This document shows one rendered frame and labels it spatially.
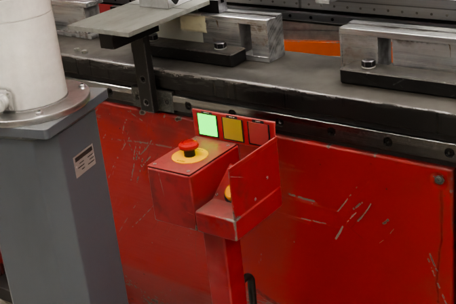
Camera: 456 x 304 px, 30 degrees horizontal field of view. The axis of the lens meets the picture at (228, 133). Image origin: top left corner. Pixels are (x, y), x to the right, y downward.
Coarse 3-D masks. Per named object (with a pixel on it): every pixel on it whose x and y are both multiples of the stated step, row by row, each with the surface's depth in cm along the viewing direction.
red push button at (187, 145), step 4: (184, 140) 165; (188, 140) 165; (192, 140) 165; (196, 140) 165; (180, 144) 164; (184, 144) 164; (188, 144) 163; (192, 144) 163; (196, 144) 164; (180, 148) 163; (184, 148) 163; (188, 148) 163; (192, 148) 163; (196, 148) 164; (184, 152) 165; (188, 152) 164; (192, 152) 164; (188, 156) 164; (192, 156) 164
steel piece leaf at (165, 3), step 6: (144, 0) 188; (150, 0) 187; (156, 0) 186; (162, 0) 184; (168, 0) 192; (180, 0) 190; (186, 0) 190; (144, 6) 189; (150, 6) 187; (156, 6) 186; (162, 6) 185; (168, 6) 184; (174, 6) 186
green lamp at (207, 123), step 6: (198, 114) 171; (204, 114) 171; (198, 120) 172; (204, 120) 171; (210, 120) 170; (204, 126) 172; (210, 126) 171; (204, 132) 172; (210, 132) 171; (216, 132) 170
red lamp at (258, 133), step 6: (252, 126) 164; (258, 126) 163; (264, 126) 162; (252, 132) 165; (258, 132) 164; (264, 132) 163; (252, 138) 165; (258, 138) 164; (264, 138) 164; (258, 144) 165
